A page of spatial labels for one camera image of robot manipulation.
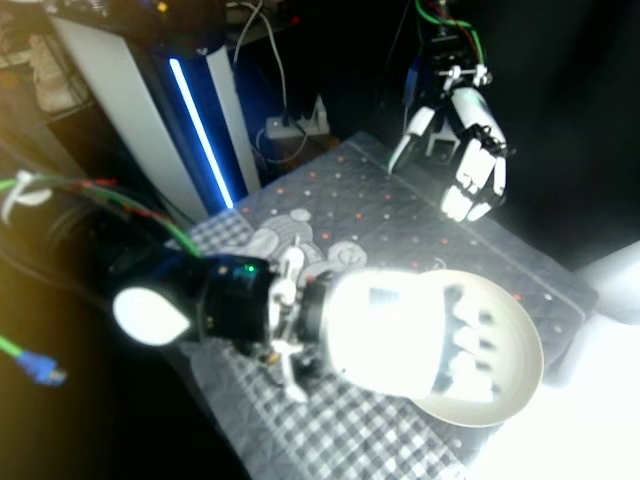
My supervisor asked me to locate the white power strip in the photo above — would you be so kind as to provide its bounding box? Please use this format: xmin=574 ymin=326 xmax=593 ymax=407
xmin=264 ymin=94 xmax=332 ymax=139

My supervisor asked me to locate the white cable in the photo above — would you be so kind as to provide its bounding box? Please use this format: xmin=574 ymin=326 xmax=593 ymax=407
xmin=232 ymin=0 xmax=292 ymax=121

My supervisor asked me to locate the white box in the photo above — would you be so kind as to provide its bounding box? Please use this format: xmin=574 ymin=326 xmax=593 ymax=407
xmin=573 ymin=243 xmax=640 ymax=324

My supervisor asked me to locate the green and red cable bundle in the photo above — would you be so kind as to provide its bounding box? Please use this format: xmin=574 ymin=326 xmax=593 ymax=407
xmin=0 ymin=169 xmax=205 ymax=260
xmin=414 ymin=0 xmax=485 ymax=69

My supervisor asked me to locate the blue cable connector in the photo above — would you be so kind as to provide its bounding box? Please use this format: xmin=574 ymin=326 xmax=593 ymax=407
xmin=403 ymin=62 xmax=422 ymax=105
xmin=0 ymin=333 xmax=69 ymax=387

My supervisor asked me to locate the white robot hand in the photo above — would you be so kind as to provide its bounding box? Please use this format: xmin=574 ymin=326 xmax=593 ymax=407
xmin=387 ymin=84 xmax=509 ymax=224
xmin=319 ymin=267 xmax=507 ymax=403

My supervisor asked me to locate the white column with blue light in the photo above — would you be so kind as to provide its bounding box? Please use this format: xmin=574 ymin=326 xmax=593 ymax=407
xmin=48 ymin=13 xmax=264 ymax=227

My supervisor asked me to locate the cream round plate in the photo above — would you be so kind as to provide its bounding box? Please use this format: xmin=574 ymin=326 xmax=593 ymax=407
xmin=412 ymin=269 xmax=545 ymax=429

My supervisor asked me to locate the grey bear print quilt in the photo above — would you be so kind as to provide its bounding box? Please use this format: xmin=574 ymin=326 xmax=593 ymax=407
xmin=164 ymin=130 xmax=600 ymax=480

